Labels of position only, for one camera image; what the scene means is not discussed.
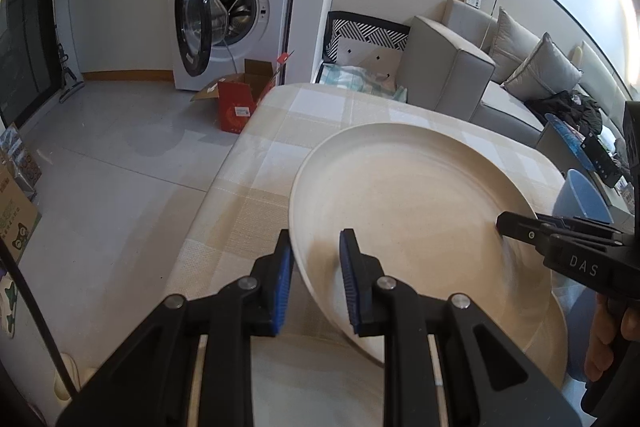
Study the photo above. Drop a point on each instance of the cardboard box on floor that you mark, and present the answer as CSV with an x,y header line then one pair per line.
x,y
18,215

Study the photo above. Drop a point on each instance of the black electronic box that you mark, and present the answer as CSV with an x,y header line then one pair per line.
x,y
606,168

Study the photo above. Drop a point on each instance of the cream plate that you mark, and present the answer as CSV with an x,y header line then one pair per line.
x,y
426,206
548,348

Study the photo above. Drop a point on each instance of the black jacket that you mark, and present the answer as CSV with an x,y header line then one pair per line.
x,y
579,111

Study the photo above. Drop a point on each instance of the grey cushion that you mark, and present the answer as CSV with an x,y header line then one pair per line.
x,y
545,72
511,45

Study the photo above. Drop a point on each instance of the white washing machine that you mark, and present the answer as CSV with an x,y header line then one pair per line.
x,y
214,38

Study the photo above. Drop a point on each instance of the beige plaid tablecloth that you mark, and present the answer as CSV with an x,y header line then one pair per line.
x,y
308,375

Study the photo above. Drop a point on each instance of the red cardboard box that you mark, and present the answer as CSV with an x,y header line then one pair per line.
x,y
238,95

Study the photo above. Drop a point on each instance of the kitchen counter cabinets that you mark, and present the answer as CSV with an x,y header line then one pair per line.
x,y
122,39

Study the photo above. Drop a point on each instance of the blue plastic bag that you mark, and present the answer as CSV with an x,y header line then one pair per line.
x,y
572,138

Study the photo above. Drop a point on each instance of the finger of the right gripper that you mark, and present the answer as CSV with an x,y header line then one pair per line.
x,y
578,225
526,230

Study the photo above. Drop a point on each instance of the blue bowl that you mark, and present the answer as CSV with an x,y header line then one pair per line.
x,y
578,198

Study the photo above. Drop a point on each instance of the black white patterned basket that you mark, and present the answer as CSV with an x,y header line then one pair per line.
x,y
362,53

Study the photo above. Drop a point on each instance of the right hand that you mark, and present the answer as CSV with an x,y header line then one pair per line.
x,y
599,356

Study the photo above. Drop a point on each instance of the grey sofa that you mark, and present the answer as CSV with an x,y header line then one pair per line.
x,y
446,67

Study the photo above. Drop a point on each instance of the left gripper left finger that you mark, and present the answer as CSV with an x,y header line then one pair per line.
x,y
148,379

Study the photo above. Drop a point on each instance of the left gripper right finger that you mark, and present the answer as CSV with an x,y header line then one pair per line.
x,y
444,360

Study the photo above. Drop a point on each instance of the beige drawer cabinet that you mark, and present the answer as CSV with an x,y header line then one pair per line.
x,y
552,145

